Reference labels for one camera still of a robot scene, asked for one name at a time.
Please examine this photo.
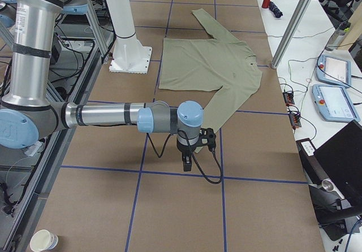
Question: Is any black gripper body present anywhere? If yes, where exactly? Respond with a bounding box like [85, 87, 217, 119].
[176, 142, 196, 156]

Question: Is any olive green long-sleeve shirt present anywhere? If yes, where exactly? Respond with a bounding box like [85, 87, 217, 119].
[159, 8, 262, 131]

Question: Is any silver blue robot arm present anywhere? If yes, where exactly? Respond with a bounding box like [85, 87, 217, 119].
[1, 0, 17, 28]
[1, 0, 203, 172]

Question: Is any near small circuit board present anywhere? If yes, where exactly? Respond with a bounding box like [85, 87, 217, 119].
[288, 111, 301, 130]

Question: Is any small circuit board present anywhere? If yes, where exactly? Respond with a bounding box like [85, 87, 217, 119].
[288, 111, 301, 130]
[282, 90, 295, 106]

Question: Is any far small circuit board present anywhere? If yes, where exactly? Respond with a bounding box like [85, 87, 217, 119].
[282, 90, 295, 106]

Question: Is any black box with label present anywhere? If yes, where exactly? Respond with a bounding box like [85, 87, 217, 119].
[296, 138, 337, 192]

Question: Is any black laptop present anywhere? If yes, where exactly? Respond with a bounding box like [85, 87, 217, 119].
[314, 120, 361, 205]

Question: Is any near teach pendant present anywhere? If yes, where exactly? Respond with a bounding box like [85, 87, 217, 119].
[312, 84, 360, 123]

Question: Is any teach pendant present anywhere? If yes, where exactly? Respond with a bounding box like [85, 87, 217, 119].
[316, 54, 351, 87]
[312, 84, 360, 123]

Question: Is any far teach pendant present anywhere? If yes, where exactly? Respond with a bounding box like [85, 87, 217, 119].
[316, 54, 351, 87]

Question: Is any white paper cup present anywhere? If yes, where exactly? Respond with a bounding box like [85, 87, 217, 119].
[29, 229, 59, 252]

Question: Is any dark blue folded umbrella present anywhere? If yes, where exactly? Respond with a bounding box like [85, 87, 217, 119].
[269, 1, 283, 19]

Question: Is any grey water bottle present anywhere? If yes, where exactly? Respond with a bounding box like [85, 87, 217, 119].
[325, 21, 351, 51]

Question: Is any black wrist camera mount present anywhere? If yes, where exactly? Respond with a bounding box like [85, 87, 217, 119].
[197, 128, 216, 152]

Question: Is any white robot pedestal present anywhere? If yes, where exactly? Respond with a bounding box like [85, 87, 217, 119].
[106, 0, 152, 74]

